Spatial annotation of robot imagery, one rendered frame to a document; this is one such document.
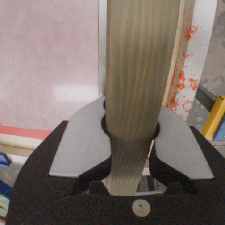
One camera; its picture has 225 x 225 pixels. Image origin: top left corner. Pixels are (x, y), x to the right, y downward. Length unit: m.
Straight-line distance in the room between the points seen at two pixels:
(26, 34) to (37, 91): 0.12
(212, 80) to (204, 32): 1.34
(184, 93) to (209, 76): 1.28
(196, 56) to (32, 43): 0.29
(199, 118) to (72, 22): 1.65
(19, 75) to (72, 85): 0.12
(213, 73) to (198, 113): 0.47
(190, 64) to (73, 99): 0.23
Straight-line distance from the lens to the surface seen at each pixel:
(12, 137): 0.48
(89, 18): 0.25
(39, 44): 0.29
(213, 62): 1.52
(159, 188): 0.87
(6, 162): 0.53
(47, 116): 0.34
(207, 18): 0.25
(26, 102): 0.35
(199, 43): 0.25
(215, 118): 0.39
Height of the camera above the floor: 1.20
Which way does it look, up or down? 57 degrees down
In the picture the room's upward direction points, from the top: 175 degrees counter-clockwise
